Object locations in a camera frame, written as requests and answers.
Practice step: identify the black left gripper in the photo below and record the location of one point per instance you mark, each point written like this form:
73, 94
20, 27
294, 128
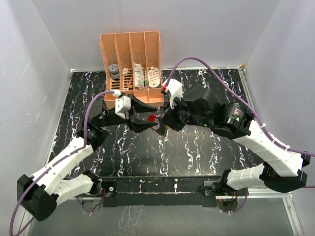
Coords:
140, 107

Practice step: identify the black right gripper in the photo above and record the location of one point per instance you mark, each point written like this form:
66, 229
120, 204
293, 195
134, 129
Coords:
170, 116

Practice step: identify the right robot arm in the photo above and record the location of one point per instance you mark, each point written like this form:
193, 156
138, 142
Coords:
281, 169

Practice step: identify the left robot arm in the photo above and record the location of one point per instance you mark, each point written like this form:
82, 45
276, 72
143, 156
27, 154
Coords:
43, 191

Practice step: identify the white product packet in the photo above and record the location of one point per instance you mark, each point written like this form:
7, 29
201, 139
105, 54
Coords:
138, 75

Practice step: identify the oval white blister pack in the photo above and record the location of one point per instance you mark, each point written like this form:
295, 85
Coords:
153, 77

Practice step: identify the orange plastic desk organizer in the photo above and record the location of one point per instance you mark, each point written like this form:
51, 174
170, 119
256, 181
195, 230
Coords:
132, 63

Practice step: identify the grey round tin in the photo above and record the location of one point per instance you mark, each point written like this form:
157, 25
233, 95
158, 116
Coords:
114, 71

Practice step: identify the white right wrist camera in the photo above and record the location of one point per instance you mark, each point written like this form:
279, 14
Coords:
174, 89

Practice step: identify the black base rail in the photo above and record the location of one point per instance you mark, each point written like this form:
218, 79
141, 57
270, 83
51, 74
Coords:
164, 191

